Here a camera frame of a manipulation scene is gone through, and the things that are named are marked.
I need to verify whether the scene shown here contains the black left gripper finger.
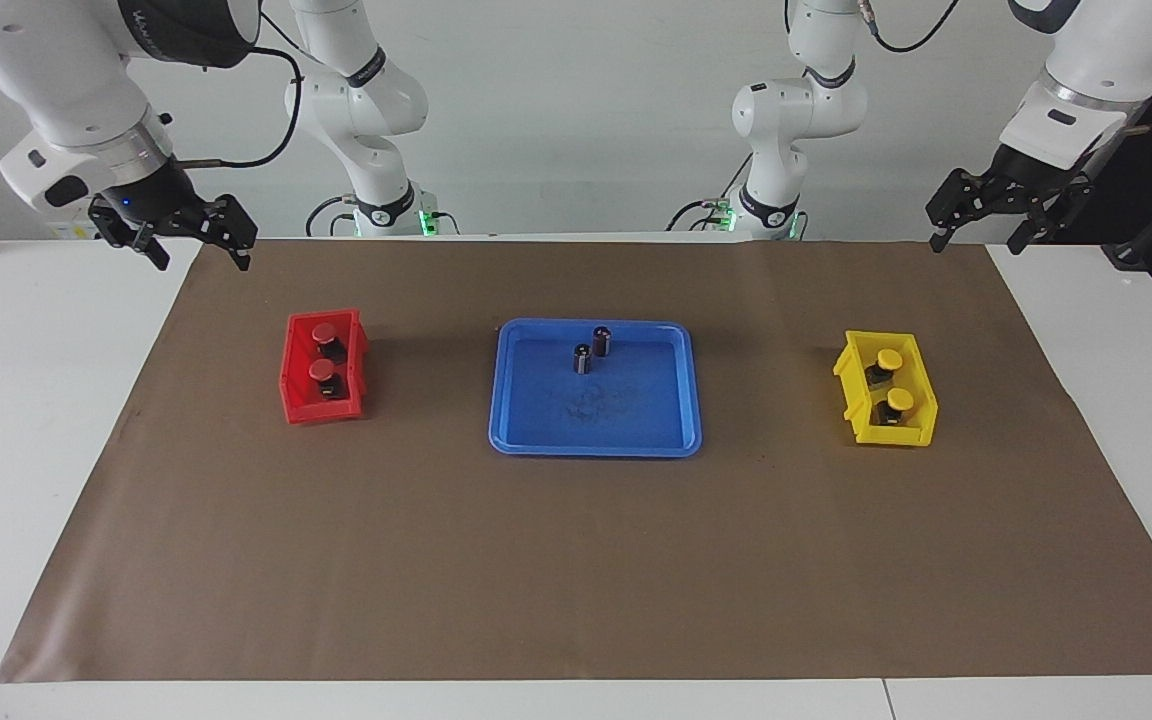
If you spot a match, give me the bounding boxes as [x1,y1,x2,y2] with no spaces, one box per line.
[1006,182,1092,256]
[926,168,987,253]

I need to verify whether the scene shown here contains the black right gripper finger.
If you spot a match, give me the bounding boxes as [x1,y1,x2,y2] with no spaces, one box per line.
[88,195,173,272]
[200,193,259,272]

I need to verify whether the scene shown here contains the blue plastic tray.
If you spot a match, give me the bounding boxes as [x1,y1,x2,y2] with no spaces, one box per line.
[488,318,704,459]

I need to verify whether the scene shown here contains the red plastic bin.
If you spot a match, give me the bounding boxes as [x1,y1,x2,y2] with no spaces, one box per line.
[278,308,370,426]

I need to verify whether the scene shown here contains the yellow plastic bin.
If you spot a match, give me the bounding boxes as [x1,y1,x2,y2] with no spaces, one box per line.
[832,330,939,447]

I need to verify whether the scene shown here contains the brown paper mat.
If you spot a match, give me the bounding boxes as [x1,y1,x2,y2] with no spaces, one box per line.
[0,238,1152,684]

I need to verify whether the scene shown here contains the black base cable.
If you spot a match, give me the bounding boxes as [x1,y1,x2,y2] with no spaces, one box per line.
[664,150,752,233]
[304,195,359,238]

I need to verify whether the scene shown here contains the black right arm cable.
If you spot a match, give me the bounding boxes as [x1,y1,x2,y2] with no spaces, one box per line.
[171,10,305,169]

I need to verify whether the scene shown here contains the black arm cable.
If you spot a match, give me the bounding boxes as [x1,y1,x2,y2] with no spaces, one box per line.
[861,0,962,54]
[171,10,305,169]

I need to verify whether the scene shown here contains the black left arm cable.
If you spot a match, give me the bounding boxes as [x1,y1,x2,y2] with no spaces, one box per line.
[861,0,962,54]

